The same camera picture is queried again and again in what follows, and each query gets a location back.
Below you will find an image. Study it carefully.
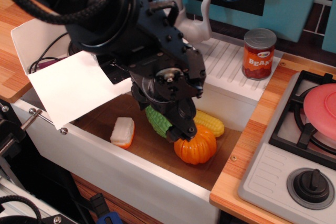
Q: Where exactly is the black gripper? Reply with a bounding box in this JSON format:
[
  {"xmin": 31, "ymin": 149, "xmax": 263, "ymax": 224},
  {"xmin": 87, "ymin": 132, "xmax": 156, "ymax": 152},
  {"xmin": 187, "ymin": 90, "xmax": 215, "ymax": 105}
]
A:
[{"xmin": 131, "ymin": 79, "xmax": 197, "ymax": 143}]

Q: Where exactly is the white cardboard mask box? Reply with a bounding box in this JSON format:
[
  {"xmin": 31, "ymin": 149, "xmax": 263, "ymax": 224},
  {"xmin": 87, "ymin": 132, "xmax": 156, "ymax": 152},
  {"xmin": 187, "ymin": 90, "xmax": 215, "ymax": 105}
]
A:
[{"xmin": 11, "ymin": 19, "xmax": 132, "ymax": 129}]

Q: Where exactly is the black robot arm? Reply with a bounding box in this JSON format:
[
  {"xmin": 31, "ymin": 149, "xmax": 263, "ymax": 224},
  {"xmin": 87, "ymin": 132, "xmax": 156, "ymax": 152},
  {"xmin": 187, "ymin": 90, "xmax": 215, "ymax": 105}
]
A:
[{"xmin": 12, "ymin": 0, "xmax": 206, "ymax": 142}]

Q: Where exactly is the green toy bitter gourd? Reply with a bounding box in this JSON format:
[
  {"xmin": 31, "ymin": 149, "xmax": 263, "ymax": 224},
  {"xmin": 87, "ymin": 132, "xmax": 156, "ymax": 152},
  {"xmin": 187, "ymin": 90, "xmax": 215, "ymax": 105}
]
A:
[{"xmin": 145, "ymin": 105, "xmax": 172, "ymax": 138}]

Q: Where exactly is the yellow toy corn cob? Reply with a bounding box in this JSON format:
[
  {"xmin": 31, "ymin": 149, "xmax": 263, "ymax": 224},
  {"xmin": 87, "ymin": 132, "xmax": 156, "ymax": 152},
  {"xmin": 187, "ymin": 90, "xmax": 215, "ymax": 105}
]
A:
[{"xmin": 194, "ymin": 110, "xmax": 225, "ymax": 137}]

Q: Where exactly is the orange toy pumpkin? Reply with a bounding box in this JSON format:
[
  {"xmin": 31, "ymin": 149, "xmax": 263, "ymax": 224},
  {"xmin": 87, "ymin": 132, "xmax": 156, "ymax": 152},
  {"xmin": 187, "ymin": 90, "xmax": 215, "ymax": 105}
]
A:
[{"xmin": 174, "ymin": 125, "xmax": 217, "ymax": 165}]

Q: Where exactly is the white orange toy sushi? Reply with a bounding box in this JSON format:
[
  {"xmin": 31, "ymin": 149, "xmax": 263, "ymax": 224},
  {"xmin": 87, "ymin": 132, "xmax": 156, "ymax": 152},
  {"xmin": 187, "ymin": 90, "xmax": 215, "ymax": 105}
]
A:
[{"xmin": 110, "ymin": 117, "xmax": 135, "ymax": 149}]

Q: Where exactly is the white toy sink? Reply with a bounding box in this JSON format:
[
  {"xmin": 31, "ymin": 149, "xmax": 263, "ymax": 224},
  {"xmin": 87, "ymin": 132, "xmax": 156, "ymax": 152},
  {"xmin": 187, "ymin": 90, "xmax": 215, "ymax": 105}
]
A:
[{"xmin": 27, "ymin": 34, "xmax": 269, "ymax": 223}]

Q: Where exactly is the grey toy faucet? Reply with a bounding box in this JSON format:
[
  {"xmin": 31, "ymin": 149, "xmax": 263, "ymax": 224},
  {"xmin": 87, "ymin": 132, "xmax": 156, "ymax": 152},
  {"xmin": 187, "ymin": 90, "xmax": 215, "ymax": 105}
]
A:
[{"xmin": 175, "ymin": 0, "xmax": 212, "ymax": 45}]

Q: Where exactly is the grey toy stove top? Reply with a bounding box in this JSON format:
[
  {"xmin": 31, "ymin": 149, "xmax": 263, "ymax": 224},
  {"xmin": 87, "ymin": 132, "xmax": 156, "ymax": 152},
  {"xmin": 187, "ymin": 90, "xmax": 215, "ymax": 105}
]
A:
[{"xmin": 237, "ymin": 70, "xmax": 336, "ymax": 224}]

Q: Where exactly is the orange beans can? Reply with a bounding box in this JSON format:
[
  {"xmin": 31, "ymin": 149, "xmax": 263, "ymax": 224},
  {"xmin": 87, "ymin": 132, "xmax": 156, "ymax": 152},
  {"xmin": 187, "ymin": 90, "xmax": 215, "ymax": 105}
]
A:
[{"xmin": 241, "ymin": 28, "xmax": 277, "ymax": 80}]

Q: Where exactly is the black stove grate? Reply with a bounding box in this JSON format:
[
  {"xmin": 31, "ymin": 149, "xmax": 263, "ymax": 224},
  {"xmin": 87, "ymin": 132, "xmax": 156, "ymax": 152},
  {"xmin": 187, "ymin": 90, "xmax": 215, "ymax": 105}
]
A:
[{"xmin": 269, "ymin": 71, "xmax": 335, "ymax": 170}]

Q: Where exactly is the metal clamp screw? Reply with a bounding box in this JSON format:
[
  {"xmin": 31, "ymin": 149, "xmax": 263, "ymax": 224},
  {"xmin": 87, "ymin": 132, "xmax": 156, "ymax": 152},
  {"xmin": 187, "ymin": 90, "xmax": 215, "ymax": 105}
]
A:
[{"xmin": 20, "ymin": 108, "xmax": 54, "ymax": 131}]

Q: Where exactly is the black stove knob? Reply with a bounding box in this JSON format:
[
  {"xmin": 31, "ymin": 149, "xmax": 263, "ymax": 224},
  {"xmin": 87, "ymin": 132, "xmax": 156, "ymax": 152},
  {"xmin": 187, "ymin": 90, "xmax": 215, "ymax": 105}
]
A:
[{"xmin": 287, "ymin": 168, "xmax": 335, "ymax": 210}]

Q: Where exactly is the purple pen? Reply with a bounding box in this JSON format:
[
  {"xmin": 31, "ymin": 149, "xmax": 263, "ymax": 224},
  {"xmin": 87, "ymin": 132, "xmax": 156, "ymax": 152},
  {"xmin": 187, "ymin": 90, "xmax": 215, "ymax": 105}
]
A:
[{"xmin": 37, "ymin": 60, "xmax": 58, "ymax": 70}]

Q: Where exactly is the pink pot lid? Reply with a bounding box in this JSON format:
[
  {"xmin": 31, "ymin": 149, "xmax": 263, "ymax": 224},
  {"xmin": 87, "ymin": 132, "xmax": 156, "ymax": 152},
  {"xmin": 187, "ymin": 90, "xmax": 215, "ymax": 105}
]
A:
[{"xmin": 303, "ymin": 83, "xmax": 335, "ymax": 141}]

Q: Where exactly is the teal storage bin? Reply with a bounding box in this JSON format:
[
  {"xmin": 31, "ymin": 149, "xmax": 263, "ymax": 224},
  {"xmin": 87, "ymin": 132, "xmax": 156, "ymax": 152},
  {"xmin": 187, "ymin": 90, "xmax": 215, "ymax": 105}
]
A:
[{"xmin": 182, "ymin": 0, "xmax": 314, "ymax": 42}]

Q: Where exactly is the blue handled tool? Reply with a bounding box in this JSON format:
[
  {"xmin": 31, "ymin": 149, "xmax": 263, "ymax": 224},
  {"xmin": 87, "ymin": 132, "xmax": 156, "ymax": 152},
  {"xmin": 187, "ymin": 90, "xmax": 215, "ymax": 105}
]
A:
[{"xmin": 89, "ymin": 193, "xmax": 123, "ymax": 224}]

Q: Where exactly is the black cable in box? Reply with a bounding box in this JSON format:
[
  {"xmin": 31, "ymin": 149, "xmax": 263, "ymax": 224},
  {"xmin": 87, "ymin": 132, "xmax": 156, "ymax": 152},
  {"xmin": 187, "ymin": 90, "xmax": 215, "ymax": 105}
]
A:
[{"xmin": 28, "ymin": 31, "xmax": 69, "ymax": 74}]

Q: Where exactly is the black braided cable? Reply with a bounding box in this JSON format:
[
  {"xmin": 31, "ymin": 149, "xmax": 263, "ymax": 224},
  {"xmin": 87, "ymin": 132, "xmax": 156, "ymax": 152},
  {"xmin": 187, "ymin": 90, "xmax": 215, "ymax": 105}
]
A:
[{"xmin": 0, "ymin": 195, "xmax": 43, "ymax": 224}]

